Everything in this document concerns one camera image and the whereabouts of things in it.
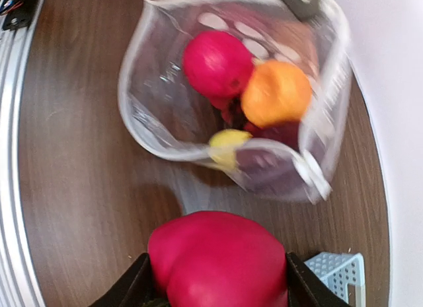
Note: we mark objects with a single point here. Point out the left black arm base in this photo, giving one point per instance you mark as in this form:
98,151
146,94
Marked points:
17,14

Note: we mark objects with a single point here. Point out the orange fake orange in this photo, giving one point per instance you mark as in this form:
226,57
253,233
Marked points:
276,92

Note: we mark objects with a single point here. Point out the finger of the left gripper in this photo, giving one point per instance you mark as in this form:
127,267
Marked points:
303,9

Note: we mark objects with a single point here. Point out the purple fake fruit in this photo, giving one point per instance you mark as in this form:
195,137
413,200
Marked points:
286,133

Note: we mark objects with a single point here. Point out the yellow fake lemon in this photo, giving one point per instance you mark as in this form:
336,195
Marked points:
224,144

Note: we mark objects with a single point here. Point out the clear polka dot zip bag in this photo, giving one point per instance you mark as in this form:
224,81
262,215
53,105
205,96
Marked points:
171,120

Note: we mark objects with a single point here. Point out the light blue plastic basket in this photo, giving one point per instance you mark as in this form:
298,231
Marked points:
342,274

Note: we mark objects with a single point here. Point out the front aluminium rail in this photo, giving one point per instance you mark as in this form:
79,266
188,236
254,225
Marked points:
19,284

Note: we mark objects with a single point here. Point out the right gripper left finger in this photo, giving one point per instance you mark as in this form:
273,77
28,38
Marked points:
135,287

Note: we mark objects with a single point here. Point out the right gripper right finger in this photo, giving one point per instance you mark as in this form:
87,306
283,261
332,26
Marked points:
305,288

